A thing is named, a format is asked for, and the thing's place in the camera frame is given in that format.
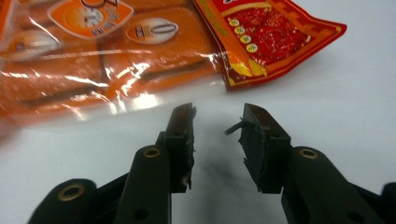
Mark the red seasoning packet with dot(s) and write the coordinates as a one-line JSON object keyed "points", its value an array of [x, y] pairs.
{"points": [[264, 40]]}

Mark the orange clear snack bag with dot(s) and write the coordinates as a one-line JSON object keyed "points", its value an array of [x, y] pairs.
{"points": [[102, 59]]}

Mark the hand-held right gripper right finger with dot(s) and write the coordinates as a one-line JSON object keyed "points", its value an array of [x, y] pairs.
{"points": [[271, 146]]}

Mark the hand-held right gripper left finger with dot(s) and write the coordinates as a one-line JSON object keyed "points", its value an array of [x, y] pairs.
{"points": [[174, 146]]}

